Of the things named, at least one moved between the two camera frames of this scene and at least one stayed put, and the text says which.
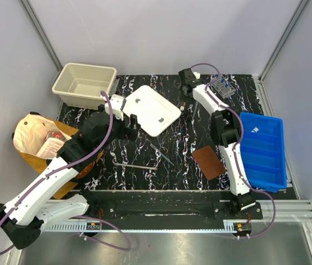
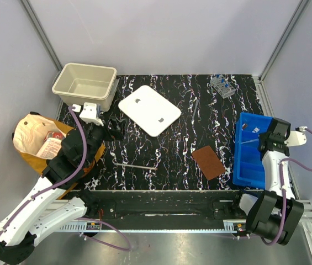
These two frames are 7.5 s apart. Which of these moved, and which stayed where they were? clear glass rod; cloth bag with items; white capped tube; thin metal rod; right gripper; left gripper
Moved: left gripper; right gripper
Stayed: clear glass rod; white capped tube; cloth bag with items; thin metal rod
